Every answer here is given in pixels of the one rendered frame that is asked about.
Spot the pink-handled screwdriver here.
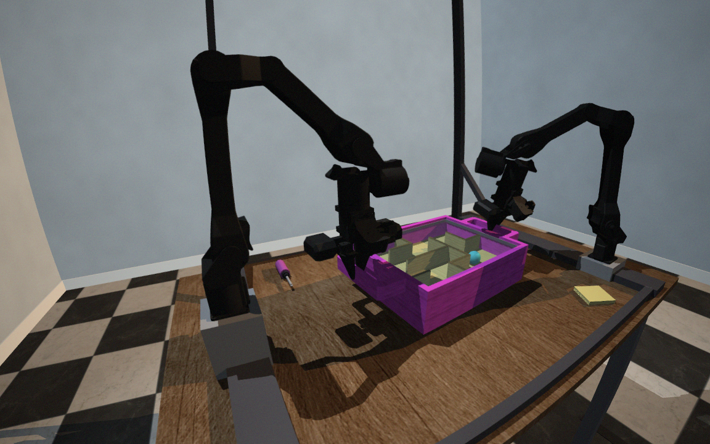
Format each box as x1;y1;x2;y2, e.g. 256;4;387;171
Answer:
275;260;293;286

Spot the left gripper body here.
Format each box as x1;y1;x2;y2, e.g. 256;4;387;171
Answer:
473;178;523;221

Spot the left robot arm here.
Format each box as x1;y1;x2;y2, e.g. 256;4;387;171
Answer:
475;103;634;264

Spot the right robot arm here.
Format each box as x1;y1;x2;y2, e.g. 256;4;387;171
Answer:
190;50;409;321

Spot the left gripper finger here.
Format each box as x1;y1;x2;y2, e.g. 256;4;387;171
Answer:
497;211;512;225
487;215;505;231

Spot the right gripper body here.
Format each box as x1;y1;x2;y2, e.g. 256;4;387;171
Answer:
303;202;374;261

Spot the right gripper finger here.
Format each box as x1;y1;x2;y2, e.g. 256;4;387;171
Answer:
337;250;357;280
353;243;369;270

